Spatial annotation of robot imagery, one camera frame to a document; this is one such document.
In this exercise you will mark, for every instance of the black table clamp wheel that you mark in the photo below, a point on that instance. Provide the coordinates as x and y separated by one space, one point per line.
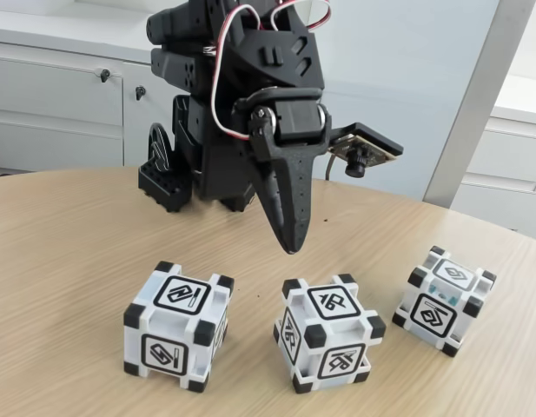
160 147

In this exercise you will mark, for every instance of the white cube paperclip symbol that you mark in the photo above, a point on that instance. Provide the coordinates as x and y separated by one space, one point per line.
163 347

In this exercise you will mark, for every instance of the black cabinet key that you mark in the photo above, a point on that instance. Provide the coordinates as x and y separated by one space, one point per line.
140 92
104 75

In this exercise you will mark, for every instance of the white low cabinet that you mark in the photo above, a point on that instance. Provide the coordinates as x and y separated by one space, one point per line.
54 108

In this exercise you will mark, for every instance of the white cube stacked-diamonds symbol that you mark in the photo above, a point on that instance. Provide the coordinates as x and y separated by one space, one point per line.
432 319

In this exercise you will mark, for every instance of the white drawer cabinet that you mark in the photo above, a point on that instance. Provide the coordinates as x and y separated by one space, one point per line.
502 143

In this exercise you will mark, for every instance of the white cube lamp symbol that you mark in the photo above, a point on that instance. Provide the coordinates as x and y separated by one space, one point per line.
332 304

